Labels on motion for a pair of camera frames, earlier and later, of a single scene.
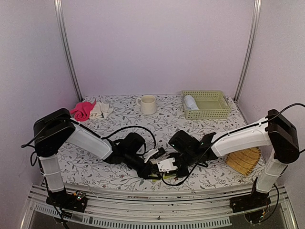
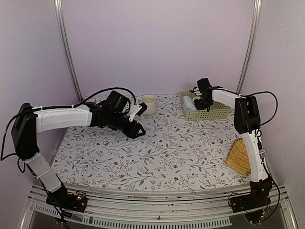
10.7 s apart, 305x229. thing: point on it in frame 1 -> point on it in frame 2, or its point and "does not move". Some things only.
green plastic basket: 212,104 does not move
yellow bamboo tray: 244,161 does not move
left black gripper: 145,172 -> 129,133
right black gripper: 182,174 -> 199,107
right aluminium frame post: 257,7 does not move
